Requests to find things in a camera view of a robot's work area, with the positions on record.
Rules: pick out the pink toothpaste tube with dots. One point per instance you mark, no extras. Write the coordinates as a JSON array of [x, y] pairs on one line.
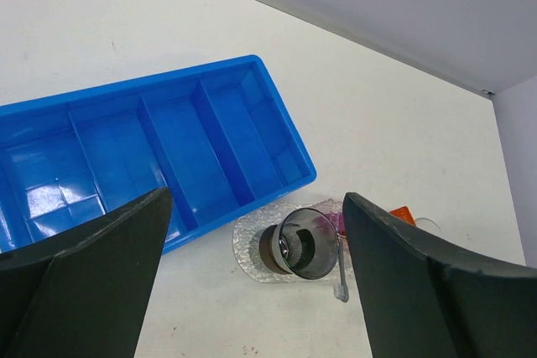
[[336, 218]]

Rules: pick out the blue plastic bin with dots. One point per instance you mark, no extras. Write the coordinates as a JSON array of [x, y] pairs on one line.
[[218, 136]]

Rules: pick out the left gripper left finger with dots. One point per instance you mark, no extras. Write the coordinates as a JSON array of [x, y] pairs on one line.
[[84, 292]]

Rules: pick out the clear cup brown base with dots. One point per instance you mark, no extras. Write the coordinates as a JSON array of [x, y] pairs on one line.
[[427, 224]]

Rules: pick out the dark tinted cup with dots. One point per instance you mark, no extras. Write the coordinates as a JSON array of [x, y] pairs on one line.
[[303, 244]]

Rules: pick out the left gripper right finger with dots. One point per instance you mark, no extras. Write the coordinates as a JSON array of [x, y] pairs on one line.
[[422, 296]]

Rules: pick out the orange toothpaste tube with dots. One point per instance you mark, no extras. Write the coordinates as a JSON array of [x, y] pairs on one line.
[[404, 214]]

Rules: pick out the grey green toothbrush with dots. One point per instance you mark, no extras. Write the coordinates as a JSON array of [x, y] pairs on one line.
[[340, 289]]

